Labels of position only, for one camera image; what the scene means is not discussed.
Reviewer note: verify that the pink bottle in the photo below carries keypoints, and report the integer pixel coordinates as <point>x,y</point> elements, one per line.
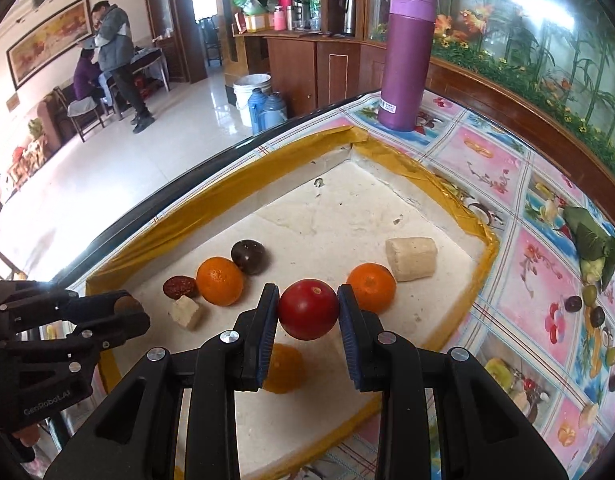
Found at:
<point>285,0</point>

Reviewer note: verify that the green bag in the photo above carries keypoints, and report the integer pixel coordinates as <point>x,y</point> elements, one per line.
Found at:
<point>251,4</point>

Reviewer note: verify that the green leafy vegetable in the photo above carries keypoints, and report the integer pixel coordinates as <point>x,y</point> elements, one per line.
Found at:
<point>592,240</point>

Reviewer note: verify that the framed wall painting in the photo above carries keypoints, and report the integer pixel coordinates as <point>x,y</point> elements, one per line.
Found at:
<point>47,42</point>

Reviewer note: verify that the grey blue thermos flask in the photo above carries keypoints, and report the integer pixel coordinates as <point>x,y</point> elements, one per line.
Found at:
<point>275,110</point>

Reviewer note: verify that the white foam tray yellow tape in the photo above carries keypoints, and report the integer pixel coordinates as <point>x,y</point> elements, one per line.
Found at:
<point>337,210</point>

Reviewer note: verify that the large orange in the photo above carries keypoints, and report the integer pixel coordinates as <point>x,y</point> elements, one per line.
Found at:
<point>371,287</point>

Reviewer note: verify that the black thermos jug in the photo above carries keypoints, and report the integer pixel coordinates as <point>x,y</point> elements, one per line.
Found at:
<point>301,5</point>

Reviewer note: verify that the white plastic bucket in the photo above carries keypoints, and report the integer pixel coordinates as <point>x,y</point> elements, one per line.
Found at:
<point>245,92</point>

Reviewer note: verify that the purple thermos bottle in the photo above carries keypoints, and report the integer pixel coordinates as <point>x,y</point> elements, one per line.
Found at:
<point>405,60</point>

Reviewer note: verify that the person's left hand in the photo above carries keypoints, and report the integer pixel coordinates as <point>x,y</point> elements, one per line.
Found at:
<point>24,440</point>

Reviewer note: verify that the orange box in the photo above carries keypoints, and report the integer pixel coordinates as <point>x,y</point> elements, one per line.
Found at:
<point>257,22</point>

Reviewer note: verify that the wooden chair grey cushion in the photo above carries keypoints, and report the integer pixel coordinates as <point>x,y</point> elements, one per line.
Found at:
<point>82,110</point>

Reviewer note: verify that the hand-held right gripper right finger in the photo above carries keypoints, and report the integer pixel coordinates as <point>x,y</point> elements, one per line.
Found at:
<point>348,340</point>

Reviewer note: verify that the small beige cube piece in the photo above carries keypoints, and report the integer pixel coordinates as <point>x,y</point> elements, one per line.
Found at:
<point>186,312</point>

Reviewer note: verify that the dark steel thermos jug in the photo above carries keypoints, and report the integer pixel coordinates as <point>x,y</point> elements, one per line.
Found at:
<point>349,12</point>

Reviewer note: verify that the beige cylindrical root piece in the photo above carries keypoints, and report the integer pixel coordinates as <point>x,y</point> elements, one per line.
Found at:
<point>411,258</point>

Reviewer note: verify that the small orange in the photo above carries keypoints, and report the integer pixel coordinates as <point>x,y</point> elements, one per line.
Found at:
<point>220,281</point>

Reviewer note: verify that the wooden sideboard cabinet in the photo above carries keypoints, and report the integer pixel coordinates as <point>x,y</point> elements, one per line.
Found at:
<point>307,70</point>

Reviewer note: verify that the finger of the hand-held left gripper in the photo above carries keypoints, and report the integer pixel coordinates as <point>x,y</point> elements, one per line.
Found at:
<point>47,307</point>
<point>52,352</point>

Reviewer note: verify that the red date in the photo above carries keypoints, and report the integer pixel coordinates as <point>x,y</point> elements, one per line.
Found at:
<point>177,286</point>

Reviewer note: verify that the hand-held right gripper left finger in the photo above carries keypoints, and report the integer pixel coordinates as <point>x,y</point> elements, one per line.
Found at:
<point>267,330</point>

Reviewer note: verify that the red tomato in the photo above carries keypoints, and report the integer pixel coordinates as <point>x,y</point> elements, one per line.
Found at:
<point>309,310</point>

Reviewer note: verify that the green olive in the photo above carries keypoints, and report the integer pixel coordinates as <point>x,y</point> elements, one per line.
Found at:
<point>590,295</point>
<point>611,356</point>

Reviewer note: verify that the large dark purple plum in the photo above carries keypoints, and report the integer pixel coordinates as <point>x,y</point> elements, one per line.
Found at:
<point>248,257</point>

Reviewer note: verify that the decorated glass display cabinet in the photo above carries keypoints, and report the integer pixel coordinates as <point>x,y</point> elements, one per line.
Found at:
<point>512,20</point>

